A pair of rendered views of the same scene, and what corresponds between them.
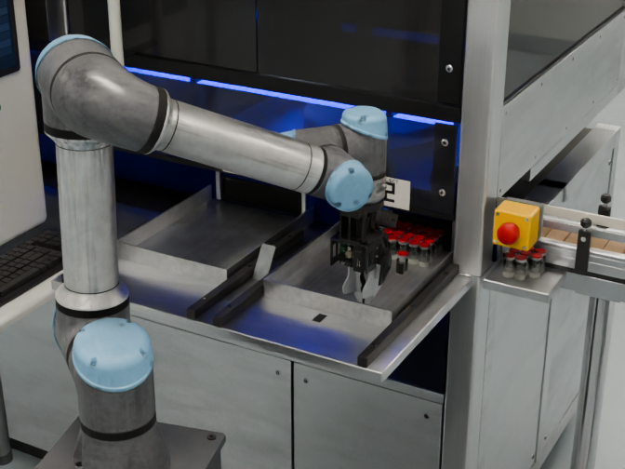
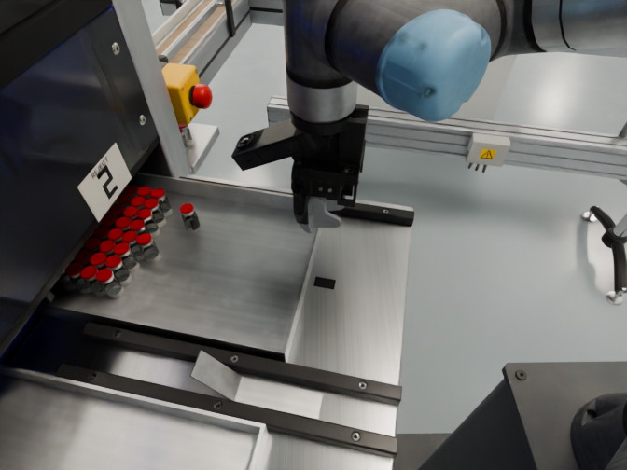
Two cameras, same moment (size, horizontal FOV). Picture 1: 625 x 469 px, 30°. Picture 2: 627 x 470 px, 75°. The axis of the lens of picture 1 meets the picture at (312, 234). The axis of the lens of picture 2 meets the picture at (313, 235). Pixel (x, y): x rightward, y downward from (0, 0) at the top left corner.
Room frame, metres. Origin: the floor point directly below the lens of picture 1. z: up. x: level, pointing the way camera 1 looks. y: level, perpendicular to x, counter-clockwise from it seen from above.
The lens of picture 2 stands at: (1.94, 0.29, 1.37)
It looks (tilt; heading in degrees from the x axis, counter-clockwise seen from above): 50 degrees down; 253
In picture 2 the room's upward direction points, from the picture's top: straight up
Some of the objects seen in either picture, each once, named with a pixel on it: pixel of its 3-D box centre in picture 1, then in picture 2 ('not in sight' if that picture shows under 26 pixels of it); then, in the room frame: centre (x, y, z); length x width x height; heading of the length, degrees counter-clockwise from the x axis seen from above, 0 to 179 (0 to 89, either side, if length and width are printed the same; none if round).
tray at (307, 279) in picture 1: (367, 266); (195, 253); (2.00, -0.11, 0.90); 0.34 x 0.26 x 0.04; 151
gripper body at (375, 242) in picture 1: (360, 232); (327, 151); (1.81, -0.08, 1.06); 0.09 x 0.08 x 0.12; 151
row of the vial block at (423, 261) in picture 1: (387, 246); (138, 240); (2.08, -0.15, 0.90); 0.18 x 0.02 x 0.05; 61
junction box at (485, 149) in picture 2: not in sight; (487, 149); (1.06, -0.60, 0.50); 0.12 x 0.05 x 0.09; 151
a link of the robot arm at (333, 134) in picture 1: (312, 154); (419, 47); (1.76, 0.00, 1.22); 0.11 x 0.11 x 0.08; 22
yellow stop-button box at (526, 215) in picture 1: (517, 223); (174, 93); (1.98, -0.38, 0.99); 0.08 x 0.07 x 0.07; 151
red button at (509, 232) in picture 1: (509, 233); (199, 96); (1.94, -0.36, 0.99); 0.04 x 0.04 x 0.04; 61
